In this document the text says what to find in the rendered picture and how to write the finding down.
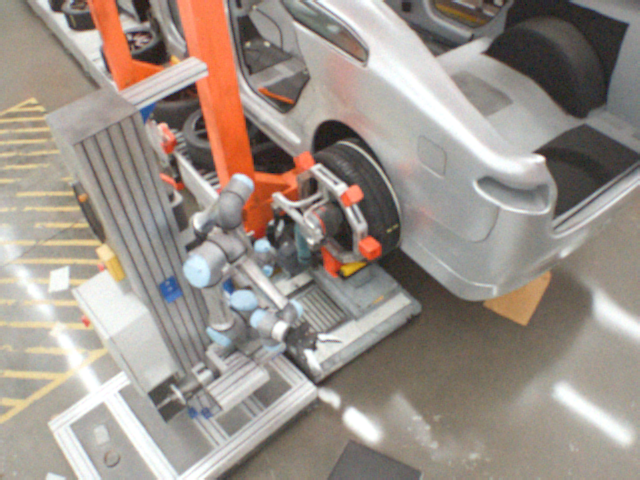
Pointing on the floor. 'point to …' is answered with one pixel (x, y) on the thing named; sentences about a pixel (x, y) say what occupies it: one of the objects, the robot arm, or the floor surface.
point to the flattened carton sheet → (520, 300)
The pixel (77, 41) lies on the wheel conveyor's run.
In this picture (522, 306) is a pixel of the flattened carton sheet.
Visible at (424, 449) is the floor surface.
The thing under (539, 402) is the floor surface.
